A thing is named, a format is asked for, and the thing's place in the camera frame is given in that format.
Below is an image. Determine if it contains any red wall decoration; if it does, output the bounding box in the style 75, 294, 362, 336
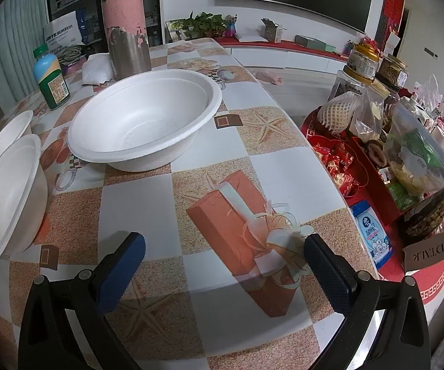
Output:
376, 0, 405, 47

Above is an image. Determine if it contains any checkered printed tablecloth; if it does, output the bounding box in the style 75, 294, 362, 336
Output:
0, 36, 378, 370

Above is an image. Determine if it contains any dark packet of nuts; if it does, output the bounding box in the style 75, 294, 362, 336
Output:
401, 173, 444, 274

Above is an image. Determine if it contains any large clear plastic container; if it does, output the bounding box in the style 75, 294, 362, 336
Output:
384, 102, 444, 197

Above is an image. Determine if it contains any grey pleated curtain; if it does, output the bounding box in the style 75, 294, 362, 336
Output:
0, 0, 49, 105

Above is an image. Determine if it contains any large white bowl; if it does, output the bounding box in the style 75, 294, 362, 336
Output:
67, 70, 223, 173

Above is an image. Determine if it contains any framed photo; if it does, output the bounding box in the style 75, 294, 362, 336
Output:
166, 19, 192, 43

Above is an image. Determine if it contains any pile of red candies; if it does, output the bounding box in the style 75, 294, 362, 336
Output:
308, 135, 365, 199

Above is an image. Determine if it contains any dark lid jar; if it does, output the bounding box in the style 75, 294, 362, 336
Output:
376, 55, 408, 89

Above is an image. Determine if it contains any white plastic bag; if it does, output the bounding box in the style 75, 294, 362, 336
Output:
414, 73, 444, 139

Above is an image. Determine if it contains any fruit in white foam net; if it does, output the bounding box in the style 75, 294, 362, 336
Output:
317, 93, 363, 135

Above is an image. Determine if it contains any gold lid jar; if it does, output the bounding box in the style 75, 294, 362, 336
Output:
347, 42, 380, 85

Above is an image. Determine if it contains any white printed carton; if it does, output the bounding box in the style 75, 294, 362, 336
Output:
43, 10, 88, 52

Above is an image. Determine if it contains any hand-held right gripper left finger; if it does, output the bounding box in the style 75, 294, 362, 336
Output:
18, 231, 147, 370

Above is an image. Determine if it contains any clear jar with dark contents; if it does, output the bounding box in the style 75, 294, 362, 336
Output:
328, 70, 377, 109

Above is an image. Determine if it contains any pink steel thermos flask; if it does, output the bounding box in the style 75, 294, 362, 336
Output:
100, 0, 152, 81

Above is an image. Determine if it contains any pink cloth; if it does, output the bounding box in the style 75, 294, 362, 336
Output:
251, 70, 284, 85

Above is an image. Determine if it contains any small white bowl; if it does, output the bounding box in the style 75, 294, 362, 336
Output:
0, 110, 34, 183
0, 134, 49, 266

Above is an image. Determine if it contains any clear plastic snack bag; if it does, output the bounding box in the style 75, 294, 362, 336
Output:
351, 85, 390, 143

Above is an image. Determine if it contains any flat green box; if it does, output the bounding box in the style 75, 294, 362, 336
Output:
295, 35, 338, 52

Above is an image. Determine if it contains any white tv cabinet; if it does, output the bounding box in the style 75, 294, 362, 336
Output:
214, 36, 349, 85

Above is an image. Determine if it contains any green potted plant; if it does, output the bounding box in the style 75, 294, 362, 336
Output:
183, 11, 230, 39

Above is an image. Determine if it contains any white folded towel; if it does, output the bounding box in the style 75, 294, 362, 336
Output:
81, 53, 115, 86

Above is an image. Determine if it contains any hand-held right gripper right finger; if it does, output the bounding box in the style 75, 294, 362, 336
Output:
303, 233, 432, 370

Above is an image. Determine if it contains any open cardboard box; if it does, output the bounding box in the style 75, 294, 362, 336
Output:
261, 18, 284, 43

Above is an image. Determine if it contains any round red tray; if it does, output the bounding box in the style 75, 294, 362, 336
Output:
301, 106, 444, 305

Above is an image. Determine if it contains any blue and white wipes packet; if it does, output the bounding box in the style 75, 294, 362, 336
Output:
350, 200, 394, 270

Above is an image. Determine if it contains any blue bottle green cap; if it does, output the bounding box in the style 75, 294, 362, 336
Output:
33, 44, 71, 110

